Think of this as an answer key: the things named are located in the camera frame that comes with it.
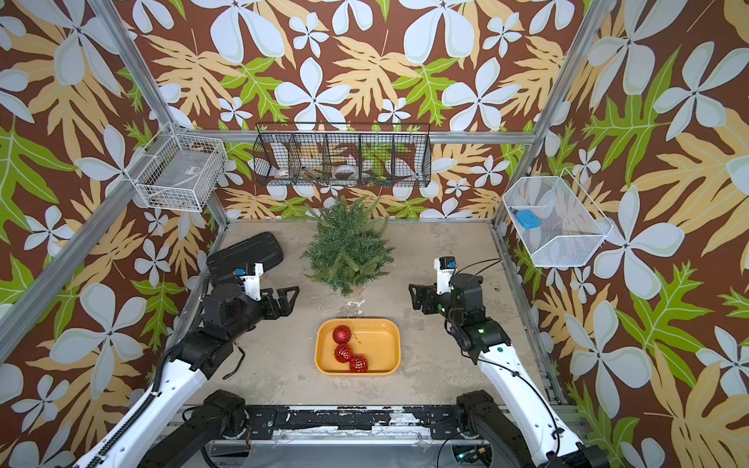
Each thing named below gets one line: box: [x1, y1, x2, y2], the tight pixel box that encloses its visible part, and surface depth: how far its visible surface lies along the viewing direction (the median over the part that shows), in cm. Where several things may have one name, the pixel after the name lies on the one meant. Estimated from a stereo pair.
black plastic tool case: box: [206, 231, 284, 276], surface depth 106 cm
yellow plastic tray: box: [314, 317, 402, 377], surface depth 87 cm
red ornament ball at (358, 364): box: [348, 353, 369, 373], surface depth 81 cm
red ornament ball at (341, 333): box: [332, 324, 353, 345], surface depth 88 cm
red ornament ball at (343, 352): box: [333, 343, 355, 364], surface depth 82 cm
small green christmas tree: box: [300, 196, 395, 300], surface depth 78 cm
